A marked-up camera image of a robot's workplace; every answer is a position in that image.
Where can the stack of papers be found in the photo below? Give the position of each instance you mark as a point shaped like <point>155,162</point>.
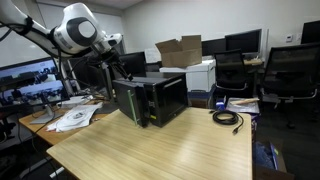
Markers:
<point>243,108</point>

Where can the white storage box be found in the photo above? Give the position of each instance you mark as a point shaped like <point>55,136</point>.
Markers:
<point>200,78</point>

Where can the black microwave oven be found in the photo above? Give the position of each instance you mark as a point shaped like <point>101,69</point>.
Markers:
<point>170,96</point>

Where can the black stereo camera bar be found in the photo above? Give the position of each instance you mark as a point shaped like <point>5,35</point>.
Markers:
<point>16,80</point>

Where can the large black mesh office chair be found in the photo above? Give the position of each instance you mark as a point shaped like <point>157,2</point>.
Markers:
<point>290,66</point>

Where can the small blue box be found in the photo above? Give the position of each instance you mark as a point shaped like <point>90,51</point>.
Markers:
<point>220,106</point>

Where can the open brown cardboard box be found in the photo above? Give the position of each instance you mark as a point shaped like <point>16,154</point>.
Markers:
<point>183,56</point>

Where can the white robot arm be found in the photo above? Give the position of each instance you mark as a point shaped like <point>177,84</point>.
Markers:
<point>80,30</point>

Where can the blue plastic bag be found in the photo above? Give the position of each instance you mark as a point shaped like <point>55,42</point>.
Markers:
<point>265,156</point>

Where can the white power strip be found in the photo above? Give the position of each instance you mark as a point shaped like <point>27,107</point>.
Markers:
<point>56,172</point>

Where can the black rectangular box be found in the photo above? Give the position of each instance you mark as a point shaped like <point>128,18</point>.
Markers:
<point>125,100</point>

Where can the light wooden stick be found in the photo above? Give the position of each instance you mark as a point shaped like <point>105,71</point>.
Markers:
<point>248,101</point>

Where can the blue storage box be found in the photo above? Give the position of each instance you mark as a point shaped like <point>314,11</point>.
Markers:
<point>200,94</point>

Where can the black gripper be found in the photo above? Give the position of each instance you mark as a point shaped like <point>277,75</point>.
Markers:
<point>109,61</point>

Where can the lit computer monitor silver stand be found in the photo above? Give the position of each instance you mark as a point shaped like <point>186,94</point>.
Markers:
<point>40,83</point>

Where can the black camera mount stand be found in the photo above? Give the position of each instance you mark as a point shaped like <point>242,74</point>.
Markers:
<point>16,95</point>

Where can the white wall thermostat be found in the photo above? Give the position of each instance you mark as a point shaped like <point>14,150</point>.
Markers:
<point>289,38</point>

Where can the large dark computer monitor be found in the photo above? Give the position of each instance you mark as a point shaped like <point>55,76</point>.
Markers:
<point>243,41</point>

